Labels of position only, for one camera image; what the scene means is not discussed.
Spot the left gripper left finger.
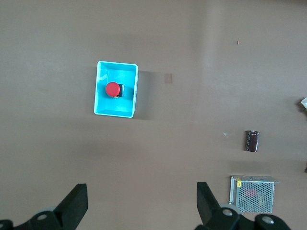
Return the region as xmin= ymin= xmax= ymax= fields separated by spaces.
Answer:
xmin=0 ymin=183 xmax=89 ymax=230

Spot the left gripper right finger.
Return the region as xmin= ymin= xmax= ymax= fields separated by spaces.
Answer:
xmin=195 ymin=181 xmax=291 ymax=230

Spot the red push button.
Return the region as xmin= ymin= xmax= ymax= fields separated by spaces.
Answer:
xmin=105 ymin=81 xmax=126 ymax=99

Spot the metal mesh power supply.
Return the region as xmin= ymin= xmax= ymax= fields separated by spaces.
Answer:
xmin=228 ymin=175 xmax=280 ymax=214

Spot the dark brown cylindrical capacitor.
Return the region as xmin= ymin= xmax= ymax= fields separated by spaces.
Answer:
xmin=244 ymin=129 xmax=260 ymax=153

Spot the cyan plastic box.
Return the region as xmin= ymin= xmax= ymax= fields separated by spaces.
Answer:
xmin=92 ymin=60 xmax=140 ymax=119

